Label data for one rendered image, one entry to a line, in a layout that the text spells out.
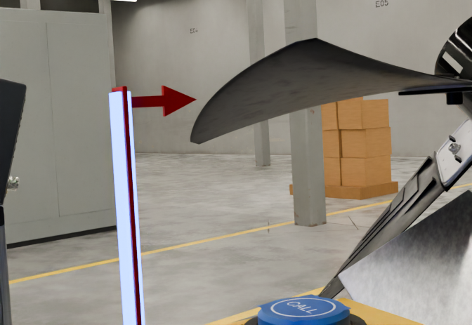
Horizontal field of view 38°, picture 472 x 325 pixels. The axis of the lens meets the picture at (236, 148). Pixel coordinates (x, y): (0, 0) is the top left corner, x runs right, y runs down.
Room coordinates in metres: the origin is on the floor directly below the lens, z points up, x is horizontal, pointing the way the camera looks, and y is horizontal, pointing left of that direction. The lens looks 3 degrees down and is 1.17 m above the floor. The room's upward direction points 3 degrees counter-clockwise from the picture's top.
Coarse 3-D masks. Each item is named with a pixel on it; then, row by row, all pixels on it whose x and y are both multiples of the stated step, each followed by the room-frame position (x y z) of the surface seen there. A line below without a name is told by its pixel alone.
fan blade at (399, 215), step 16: (432, 160) 0.81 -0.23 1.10; (416, 176) 0.82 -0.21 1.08; (432, 176) 0.77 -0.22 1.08; (400, 192) 0.84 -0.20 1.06; (416, 192) 0.78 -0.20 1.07; (432, 192) 0.75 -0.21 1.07; (400, 208) 0.79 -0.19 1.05; (416, 208) 0.76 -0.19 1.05; (384, 224) 0.81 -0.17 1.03; (400, 224) 0.76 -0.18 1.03; (368, 240) 0.82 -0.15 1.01; (384, 240) 0.77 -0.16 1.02; (352, 256) 0.84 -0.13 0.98; (336, 288) 0.78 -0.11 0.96
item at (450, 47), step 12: (468, 24) 0.73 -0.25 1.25; (456, 36) 0.74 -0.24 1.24; (468, 36) 0.73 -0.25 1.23; (444, 48) 0.75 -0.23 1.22; (456, 48) 0.73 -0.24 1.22; (468, 48) 0.72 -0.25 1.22; (444, 60) 0.75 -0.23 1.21; (456, 60) 0.73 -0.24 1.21; (468, 60) 0.72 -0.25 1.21; (444, 72) 0.75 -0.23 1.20; (456, 72) 0.73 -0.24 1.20; (468, 72) 0.72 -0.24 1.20; (468, 96) 0.72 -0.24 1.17; (468, 108) 0.73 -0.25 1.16
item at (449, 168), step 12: (468, 120) 0.80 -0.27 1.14; (456, 132) 0.81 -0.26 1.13; (468, 132) 0.77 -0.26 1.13; (444, 144) 0.82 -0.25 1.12; (468, 144) 0.75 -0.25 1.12; (444, 156) 0.80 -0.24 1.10; (468, 156) 0.73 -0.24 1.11; (444, 168) 0.77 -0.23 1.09; (456, 168) 0.74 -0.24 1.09; (444, 180) 0.75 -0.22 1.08
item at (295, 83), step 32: (256, 64) 0.53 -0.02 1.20; (288, 64) 0.53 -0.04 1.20; (320, 64) 0.53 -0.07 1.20; (352, 64) 0.54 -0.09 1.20; (384, 64) 0.55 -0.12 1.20; (224, 96) 0.58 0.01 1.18; (256, 96) 0.60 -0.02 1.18; (288, 96) 0.62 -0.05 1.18; (320, 96) 0.65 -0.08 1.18; (352, 96) 0.69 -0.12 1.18; (192, 128) 0.65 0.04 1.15; (224, 128) 0.67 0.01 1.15
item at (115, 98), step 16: (112, 96) 0.52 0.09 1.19; (112, 112) 0.52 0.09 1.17; (112, 128) 0.53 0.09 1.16; (112, 144) 0.53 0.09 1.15; (128, 208) 0.51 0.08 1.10; (128, 224) 0.51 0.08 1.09; (128, 240) 0.51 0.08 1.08; (128, 256) 0.51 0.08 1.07; (128, 272) 0.51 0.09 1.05; (128, 288) 0.51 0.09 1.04; (128, 304) 0.52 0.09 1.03; (128, 320) 0.52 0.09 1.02
